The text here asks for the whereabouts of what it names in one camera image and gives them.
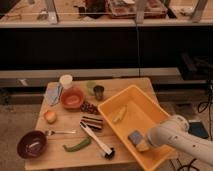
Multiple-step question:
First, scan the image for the peach coloured fruit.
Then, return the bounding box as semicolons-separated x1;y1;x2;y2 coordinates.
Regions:
43;110;57;124

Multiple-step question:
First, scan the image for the orange bowl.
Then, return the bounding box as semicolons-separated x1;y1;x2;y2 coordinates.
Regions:
60;87;85;109

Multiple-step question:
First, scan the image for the light blue cloth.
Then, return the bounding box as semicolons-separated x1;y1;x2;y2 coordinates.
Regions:
44;83;62;106

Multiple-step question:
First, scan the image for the yellow banana piece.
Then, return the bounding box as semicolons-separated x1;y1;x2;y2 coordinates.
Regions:
113;106;127;123

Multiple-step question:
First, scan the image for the green chili pepper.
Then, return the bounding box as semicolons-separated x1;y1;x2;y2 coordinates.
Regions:
63;137;91;152

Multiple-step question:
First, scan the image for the striped brown white block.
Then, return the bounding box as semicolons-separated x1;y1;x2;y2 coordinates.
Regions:
81;116;103;131

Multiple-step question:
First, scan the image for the dark grape bunch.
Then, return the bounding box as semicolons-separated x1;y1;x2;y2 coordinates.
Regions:
80;101;99;115

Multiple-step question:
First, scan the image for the green round object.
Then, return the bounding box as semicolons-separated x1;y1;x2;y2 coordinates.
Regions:
86;81;96;95

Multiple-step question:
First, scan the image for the white cup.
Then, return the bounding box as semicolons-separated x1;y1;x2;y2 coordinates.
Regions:
59;74;73;89

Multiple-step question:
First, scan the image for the black cable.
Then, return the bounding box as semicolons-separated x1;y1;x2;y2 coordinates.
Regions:
197;79;213;134

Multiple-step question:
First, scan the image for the wooden table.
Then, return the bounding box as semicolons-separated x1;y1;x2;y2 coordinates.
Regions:
24;77;179;171

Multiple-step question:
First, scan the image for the silver fork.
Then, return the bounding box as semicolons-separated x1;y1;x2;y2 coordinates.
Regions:
45;130;76;136

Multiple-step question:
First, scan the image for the yellow blue sponge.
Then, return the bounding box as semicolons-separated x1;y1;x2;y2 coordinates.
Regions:
128;130;149;152

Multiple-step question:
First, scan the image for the dark purple bowl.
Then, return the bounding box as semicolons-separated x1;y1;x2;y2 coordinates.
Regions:
17;130;47;159

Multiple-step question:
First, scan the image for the yellow plastic tray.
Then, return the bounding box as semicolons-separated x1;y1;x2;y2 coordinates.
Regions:
98;85;176;171

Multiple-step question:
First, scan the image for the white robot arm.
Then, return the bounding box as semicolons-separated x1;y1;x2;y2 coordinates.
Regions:
146;115;213;167

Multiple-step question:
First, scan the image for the dark metal cup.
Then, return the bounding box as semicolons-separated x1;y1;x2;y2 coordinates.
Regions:
93;85;104;101

